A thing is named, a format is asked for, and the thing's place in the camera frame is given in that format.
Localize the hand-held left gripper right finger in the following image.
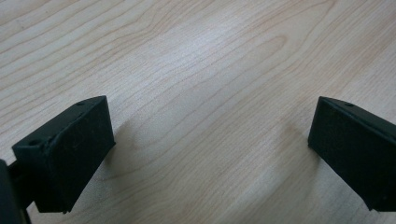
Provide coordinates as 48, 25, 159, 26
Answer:
307, 95, 396, 213

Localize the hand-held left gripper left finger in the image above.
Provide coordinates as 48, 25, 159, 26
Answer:
11, 95, 117, 215

